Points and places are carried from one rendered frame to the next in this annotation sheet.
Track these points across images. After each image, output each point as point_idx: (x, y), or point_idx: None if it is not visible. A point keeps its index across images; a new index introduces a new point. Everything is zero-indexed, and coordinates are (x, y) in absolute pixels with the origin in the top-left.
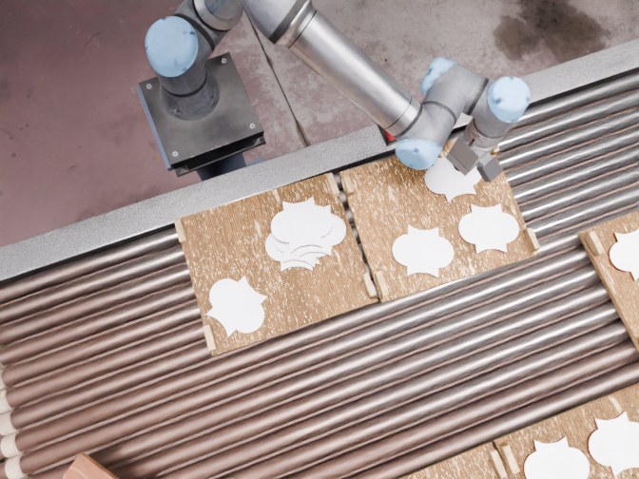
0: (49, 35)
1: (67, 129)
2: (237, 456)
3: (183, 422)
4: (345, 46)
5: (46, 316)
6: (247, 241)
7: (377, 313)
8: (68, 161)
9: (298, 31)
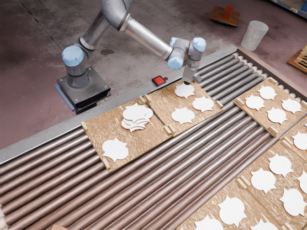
0: (1, 97)
1: (11, 131)
2: (130, 215)
3: (101, 206)
4: (144, 27)
5: (23, 175)
6: (113, 125)
7: (173, 141)
8: (13, 143)
9: (128, 23)
